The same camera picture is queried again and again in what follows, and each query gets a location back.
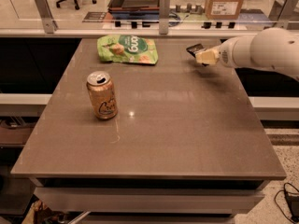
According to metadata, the black cable on floor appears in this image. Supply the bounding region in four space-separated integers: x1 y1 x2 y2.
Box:
274 182 299 224

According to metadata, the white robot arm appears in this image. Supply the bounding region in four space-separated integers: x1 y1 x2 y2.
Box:
195 28 299 81

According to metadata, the grey table drawer base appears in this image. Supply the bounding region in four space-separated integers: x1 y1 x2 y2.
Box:
35 187 263 224

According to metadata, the cardboard box with label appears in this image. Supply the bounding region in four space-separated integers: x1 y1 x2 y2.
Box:
205 0 244 20

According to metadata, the green snack chip bag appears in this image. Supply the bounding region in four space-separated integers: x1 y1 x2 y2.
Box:
97 35 158 65

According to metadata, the right metal glass bracket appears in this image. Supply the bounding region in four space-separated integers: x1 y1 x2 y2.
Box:
275 0 299 30

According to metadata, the black power adapter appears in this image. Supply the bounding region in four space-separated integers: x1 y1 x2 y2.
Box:
285 193 299 221

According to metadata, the metal glass bracket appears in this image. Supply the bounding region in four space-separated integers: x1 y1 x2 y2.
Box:
275 0 299 30
159 0 170 35
35 0 58 34

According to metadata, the left metal glass bracket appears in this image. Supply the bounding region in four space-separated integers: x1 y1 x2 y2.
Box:
35 0 58 34

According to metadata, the black rxbar chocolate bar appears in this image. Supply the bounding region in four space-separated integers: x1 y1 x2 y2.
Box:
186 44 206 58

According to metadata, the middle metal glass bracket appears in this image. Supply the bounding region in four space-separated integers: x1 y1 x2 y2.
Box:
159 0 170 35

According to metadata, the gold soda can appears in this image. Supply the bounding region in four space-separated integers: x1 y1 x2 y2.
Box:
86 71 118 119

